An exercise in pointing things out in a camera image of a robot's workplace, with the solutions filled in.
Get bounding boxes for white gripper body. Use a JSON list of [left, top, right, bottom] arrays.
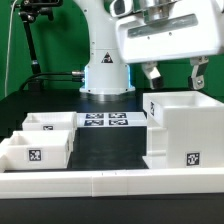
[[115, 6, 224, 64]]

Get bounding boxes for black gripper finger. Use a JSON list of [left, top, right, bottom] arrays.
[[188, 56, 209, 90], [142, 62, 163, 89]]

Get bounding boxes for white drawer cabinet frame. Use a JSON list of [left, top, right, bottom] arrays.
[[143, 91, 224, 169]]

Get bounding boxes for white drawer box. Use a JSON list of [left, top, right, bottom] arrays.
[[22, 112, 77, 136], [6, 130, 73, 170]]

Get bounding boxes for white front drawer box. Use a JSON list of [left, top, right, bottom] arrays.
[[6, 130, 73, 170]]

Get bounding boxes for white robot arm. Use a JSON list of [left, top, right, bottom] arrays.
[[73, 0, 224, 95]]

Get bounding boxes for fiducial marker sheet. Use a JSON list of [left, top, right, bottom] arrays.
[[77, 112, 147, 128]]

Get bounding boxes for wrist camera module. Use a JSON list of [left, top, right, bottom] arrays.
[[109, 0, 133, 17]]

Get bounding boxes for black cable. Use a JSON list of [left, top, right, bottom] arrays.
[[18, 70, 86, 93]]

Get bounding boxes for black camera stand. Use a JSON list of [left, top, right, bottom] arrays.
[[18, 0, 64, 91]]

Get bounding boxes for white left barrier rail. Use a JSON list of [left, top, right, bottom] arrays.
[[0, 138, 12, 173]]

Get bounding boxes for white barrier rail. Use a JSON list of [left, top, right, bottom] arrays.
[[0, 138, 12, 173], [0, 168, 224, 199]]

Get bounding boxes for white front barrier rail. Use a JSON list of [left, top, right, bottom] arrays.
[[0, 168, 224, 199]]

